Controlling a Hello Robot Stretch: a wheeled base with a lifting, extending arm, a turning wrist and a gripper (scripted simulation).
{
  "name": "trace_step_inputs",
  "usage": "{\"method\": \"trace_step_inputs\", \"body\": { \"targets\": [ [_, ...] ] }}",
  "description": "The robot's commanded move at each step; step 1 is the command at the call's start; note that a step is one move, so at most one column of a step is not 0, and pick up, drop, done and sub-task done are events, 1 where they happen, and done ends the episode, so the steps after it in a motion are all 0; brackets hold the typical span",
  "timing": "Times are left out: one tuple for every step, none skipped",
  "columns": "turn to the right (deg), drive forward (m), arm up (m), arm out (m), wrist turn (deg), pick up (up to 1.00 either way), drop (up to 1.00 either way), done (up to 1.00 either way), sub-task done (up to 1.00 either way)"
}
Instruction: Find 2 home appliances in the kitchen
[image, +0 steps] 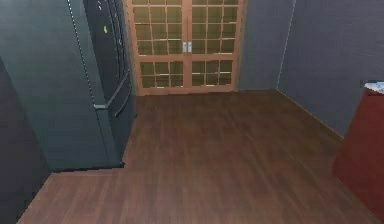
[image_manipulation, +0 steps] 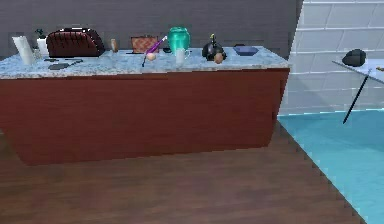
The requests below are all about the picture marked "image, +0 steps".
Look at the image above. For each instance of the wooden glazed double door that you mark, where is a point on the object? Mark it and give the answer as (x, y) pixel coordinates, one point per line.
(186, 46)

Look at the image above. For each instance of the dark grey fridge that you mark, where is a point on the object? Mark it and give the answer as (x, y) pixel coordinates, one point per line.
(56, 83)

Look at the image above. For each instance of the red brown cabinet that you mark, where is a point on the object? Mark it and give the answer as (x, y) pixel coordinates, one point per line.
(363, 150)

